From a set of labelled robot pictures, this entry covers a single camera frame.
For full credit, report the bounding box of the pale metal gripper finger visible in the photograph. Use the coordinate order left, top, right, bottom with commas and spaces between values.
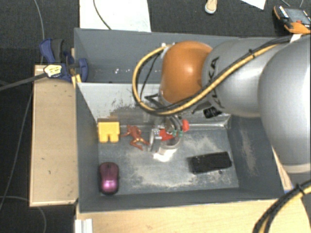
155, 129, 163, 153
149, 129, 156, 152

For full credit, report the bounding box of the red-brown toy figure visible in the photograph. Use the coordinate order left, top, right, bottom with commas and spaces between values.
121, 124, 151, 151

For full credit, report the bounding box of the black flat block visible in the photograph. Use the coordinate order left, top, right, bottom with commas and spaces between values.
186, 151, 233, 175

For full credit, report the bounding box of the yellow notched block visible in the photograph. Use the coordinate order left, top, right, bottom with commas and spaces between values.
97, 121, 121, 144

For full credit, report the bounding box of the pale wood board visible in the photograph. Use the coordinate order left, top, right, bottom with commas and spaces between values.
29, 64, 80, 207

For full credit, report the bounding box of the grey metal bin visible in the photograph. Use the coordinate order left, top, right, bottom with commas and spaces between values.
73, 27, 292, 213

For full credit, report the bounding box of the purple computer mouse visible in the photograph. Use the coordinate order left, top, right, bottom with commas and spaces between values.
97, 162, 121, 196

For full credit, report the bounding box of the black cylinder on white bracket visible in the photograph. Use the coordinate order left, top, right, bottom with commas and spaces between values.
203, 106, 223, 119

